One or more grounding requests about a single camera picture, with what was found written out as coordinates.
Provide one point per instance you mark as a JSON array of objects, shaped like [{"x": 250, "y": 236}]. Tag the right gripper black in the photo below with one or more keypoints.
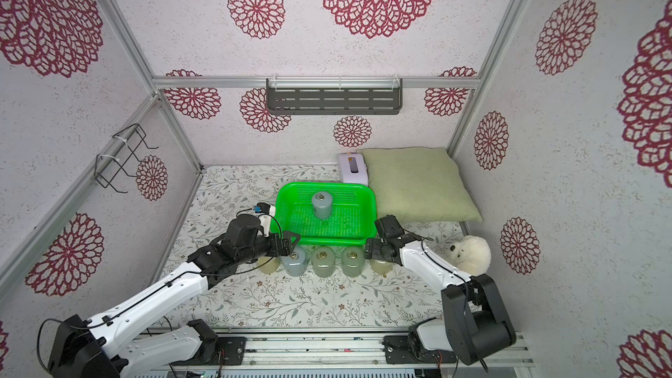
[{"x": 378, "y": 248}]

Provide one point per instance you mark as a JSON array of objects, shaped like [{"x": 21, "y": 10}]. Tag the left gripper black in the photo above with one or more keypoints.
[{"x": 278, "y": 250}]

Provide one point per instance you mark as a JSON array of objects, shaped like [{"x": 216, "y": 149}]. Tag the yellow canister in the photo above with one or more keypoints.
[
  {"x": 381, "y": 267},
  {"x": 268, "y": 265}
]

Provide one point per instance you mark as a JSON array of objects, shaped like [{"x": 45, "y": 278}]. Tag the blue-grey canister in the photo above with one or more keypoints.
[{"x": 295, "y": 264}]

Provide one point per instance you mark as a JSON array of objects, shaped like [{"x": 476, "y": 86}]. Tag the green canister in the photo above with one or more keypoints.
[
  {"x": 323, "y": 262},
  {"x": 353, "y": 261}
]

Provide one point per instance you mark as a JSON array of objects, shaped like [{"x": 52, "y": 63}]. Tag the green plastic basket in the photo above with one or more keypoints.
[{"x": 351, "y": 222}]

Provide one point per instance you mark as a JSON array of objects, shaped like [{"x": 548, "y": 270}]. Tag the blue canister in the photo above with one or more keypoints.
[{"x": 322, "y": 205}]

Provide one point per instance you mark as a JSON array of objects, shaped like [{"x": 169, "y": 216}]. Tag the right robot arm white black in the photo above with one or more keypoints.
[{"x": 475, "y": 322}]

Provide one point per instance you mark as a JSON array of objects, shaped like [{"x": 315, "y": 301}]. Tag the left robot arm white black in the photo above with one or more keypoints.
[{"x": 109, "y": 345}]

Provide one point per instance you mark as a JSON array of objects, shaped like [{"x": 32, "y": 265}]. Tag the green pillow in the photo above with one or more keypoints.
[{"x": 419, "y": 184}]

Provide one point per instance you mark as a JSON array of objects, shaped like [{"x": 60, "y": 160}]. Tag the lavender tissue box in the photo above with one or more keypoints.
[{"x": 353, "y": 169}]

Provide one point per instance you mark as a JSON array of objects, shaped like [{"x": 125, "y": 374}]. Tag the white plush bear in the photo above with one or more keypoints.
[{"x": 472, "y": 255}]

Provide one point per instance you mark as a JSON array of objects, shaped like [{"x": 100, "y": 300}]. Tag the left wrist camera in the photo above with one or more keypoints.
[{"x": 265, "y": 212}]

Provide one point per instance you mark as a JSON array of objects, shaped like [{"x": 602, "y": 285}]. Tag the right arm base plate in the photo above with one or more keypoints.
[{"x": 407, "y": 348}]

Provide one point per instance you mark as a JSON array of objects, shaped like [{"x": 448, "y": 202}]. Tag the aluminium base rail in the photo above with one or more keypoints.
[{"x": 310, "y": 349}]

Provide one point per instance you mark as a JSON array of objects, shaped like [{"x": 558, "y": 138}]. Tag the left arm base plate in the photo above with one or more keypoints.
[{"x": 223, "y": 351}]

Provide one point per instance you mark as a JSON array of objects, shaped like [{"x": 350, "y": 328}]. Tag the grey wall shelf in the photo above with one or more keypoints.
[{"x": 343, "y": 98}]

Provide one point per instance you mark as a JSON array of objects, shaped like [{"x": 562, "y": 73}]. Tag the black wire wall rack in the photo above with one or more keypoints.
[{"x": 109, "y": 166}]

